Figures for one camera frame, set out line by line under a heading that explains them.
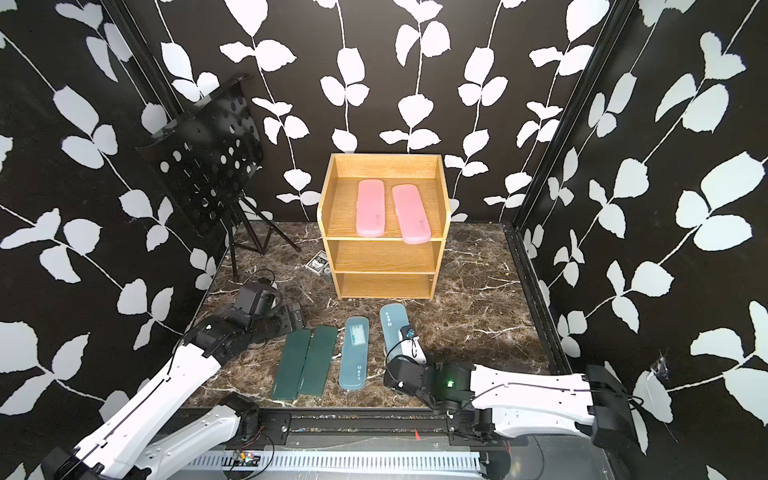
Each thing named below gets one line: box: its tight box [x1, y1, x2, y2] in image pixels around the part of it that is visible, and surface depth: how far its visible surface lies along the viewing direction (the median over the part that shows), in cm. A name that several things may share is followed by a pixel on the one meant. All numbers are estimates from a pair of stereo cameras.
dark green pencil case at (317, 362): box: [298, 325, 338, 396], surface depth 85 cm
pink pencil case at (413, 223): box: [392, 184, 431, 244], surface depth 80 cm
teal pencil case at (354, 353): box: [339, 317, 370, 391], surface depth 88 cm
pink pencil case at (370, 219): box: [356, 179, 385, 237], surface depth 80 cm
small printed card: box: [305, 250, 329, 277], surface depth 107 cm
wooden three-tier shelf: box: [317, 153, 451, 300], surface depth 88 cm
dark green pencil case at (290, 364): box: [271, 329, 311, 400], surface depth 83 cm
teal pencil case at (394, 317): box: [380, 303, 409, 361], surface depth 81 cm
